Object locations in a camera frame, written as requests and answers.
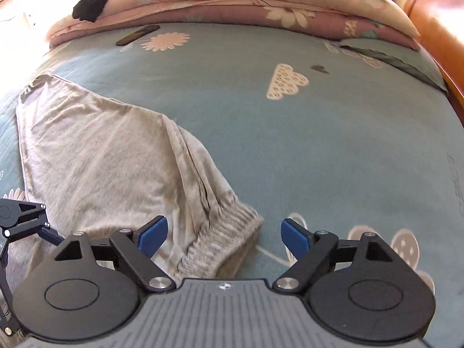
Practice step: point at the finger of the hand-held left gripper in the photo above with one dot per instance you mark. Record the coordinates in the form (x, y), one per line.
(21, 221)

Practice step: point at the black phone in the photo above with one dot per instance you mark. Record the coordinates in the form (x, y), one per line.
(137, 35)

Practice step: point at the grey sweatpants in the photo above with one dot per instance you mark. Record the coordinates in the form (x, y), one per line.
(108, 159)

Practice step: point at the folded pink floral quilt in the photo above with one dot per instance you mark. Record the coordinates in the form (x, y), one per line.
(235, 11)

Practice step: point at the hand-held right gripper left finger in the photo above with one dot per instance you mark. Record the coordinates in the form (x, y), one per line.
(154, 235)

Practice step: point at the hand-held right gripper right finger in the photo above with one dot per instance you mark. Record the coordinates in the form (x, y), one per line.
(295, 237)

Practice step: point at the wooden bed headboard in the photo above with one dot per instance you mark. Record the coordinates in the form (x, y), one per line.
(438, 18)

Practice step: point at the blue floral bed sheet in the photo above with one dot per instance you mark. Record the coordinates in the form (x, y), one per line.
(308, 145)

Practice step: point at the flat teal pillow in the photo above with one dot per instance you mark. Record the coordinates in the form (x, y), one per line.
(395, 56)

